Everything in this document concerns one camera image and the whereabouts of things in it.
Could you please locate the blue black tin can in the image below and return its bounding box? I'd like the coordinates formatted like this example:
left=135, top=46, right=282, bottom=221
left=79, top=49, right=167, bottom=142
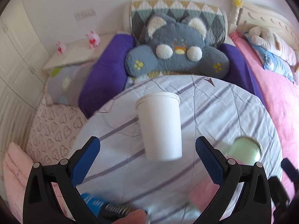
left=81, top=193, right=137, bottom=223

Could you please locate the cream wardrobe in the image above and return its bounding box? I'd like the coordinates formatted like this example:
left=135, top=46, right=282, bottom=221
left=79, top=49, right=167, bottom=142
left=1, top=0, right=50, bottom=157

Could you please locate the white bedside shelf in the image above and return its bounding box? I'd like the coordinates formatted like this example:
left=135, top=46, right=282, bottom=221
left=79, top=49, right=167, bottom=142
left=43, top=33, right=116, bottom=71

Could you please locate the white plush toy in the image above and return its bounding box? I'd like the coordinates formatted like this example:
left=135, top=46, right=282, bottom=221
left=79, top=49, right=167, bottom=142
left=248, top=26, right=298, bottom=67

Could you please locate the blue floral pillow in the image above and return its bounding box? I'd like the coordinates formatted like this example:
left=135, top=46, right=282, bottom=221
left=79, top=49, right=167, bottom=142
left=244, top=32, right=295, bottom=83

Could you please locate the white paper cup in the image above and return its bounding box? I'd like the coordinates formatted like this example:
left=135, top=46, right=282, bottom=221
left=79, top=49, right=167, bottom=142
left=135, top=92, right=182, bottom=162

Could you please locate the white wall switch panel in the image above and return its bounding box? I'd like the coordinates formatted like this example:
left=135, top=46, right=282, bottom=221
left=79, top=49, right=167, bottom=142
left=74, top=8, right=97, bottom=22

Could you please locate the person's left hand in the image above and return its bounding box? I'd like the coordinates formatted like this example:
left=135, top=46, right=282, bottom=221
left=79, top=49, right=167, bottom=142
left=112, top=209, right=147, bottom=224

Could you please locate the pink bed blanket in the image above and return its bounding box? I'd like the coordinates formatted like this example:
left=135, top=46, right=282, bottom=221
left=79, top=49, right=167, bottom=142
left=226, top=32, right=298, bottom=168

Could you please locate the grey flower pillow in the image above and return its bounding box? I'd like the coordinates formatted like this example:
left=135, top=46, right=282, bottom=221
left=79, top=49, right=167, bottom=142
left=45, top=60, right=96, bottom=107

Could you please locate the striped round table cloth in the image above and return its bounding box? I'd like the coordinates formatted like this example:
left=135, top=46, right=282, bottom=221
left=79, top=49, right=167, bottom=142
left=73, top=75, right=282, bottom=223

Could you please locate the cream wooden headboard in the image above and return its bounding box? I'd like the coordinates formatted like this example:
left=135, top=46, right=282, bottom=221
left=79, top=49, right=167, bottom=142
left=228, top=0, right=298, bottom=50

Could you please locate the purple blanket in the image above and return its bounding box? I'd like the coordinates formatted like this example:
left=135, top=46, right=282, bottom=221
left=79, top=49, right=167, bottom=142
left=78, top=33, right=265, bottom=118

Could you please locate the heart pattern bed sheet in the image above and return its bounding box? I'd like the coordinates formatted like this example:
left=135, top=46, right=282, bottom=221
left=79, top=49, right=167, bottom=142
left=26, top=95, right=87, bottom=165

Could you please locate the pink bunny figurine right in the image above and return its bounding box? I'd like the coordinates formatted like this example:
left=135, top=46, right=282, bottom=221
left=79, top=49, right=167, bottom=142
left=85, top=30, right=100, bottom=49

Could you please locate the grey cat plush cushion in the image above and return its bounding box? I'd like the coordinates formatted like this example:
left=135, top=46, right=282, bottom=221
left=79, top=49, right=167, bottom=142
left=125, top=14, right=229, bottom=79

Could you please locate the light pink folded blanket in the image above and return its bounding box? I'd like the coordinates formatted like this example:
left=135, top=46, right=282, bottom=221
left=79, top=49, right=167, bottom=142
left=3, top=142, right=62, bottom=223

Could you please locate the pink bunny figurine left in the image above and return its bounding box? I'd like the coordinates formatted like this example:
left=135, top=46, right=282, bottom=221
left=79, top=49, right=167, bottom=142
left=56, top=41, right=66, bottom=55

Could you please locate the pink green cookie jar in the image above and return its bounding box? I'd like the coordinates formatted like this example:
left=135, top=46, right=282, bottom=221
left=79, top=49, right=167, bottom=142
left=187, top=136, right=264, bottom=211

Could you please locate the pink bunny figurine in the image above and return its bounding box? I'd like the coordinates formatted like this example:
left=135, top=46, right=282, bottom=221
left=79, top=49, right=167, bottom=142
left=85, top=30, right=100, bottom=49
left=56, top=41, right=66, bottom=55

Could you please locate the quilted triangle pattern cushion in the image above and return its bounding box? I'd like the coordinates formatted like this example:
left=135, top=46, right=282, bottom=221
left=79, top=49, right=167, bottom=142
left=130, top=0, right=228, bottom=47

